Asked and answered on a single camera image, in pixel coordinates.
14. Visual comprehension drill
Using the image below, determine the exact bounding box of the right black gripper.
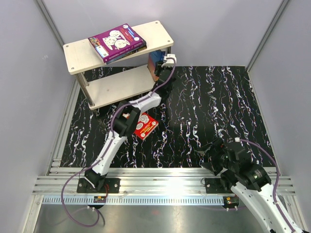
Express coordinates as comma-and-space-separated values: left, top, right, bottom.
194, 137, 238, 176

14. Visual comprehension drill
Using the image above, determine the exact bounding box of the blue Jane Eyre book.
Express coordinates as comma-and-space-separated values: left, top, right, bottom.
147, 50, 165, 82

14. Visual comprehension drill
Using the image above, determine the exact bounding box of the black book with circles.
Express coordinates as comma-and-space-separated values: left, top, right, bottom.
125, 45, 147, 57

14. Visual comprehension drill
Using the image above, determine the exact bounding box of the purple puzzle book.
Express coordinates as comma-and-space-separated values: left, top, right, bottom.
88, 23, 147, 63

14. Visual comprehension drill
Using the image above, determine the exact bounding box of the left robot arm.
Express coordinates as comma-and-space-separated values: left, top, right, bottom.
84, 56, 176, 193

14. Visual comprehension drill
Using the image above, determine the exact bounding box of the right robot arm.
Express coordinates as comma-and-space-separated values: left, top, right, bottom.
197, 138, 304, 233

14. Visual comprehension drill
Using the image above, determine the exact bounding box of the black marble pattern mat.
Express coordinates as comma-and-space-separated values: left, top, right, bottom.
60, 66, 274, 168

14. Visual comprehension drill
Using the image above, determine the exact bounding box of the red puzzle book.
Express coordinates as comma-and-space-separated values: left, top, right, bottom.
134, 113, 158, 140

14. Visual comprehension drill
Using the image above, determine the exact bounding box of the white two-tier wooden shelf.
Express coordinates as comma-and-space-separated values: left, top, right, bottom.
63, 20, 174, 110

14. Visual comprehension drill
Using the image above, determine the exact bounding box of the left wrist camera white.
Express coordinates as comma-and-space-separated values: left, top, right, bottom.
161, 53, 177, 67

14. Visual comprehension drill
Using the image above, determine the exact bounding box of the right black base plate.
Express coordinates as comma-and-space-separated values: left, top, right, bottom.
201, 178, 239, 194

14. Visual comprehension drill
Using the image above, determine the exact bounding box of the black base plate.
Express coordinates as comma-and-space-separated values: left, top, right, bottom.
201, 178, 239, 194
76, 178, 121, 194

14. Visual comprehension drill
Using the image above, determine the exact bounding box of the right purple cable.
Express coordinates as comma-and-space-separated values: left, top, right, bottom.
200, 138, 297, 233

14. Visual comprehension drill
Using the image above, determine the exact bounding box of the purple cable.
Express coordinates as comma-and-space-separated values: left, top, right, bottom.
60, 57, 176, 228
200, 138, 297, 233

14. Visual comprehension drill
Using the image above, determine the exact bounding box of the aluminium mounting rail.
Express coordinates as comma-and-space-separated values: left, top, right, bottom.
33, 167, 296, 197

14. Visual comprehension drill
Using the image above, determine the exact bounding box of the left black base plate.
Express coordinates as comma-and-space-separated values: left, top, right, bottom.
76, 178, 121, 194

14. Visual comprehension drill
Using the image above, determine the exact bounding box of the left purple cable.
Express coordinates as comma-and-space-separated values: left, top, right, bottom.
60, 57, 176, 228

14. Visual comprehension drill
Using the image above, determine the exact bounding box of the white slotted cable duct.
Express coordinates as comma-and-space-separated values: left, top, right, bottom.
43, 195, 224, 206

